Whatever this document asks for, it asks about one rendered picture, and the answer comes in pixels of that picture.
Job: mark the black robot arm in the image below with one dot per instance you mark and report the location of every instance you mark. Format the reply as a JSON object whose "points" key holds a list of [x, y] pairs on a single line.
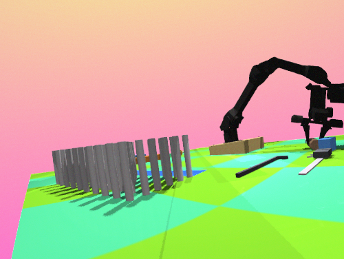
{"points": [[259, 73]]}

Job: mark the wooden-handled metal pick tool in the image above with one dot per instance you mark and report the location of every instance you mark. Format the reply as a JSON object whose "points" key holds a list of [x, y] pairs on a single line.
{"points": [[313, 143]]}

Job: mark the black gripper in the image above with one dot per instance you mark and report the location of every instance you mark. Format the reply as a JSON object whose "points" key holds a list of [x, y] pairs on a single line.
{"points": [[326, 125]]}

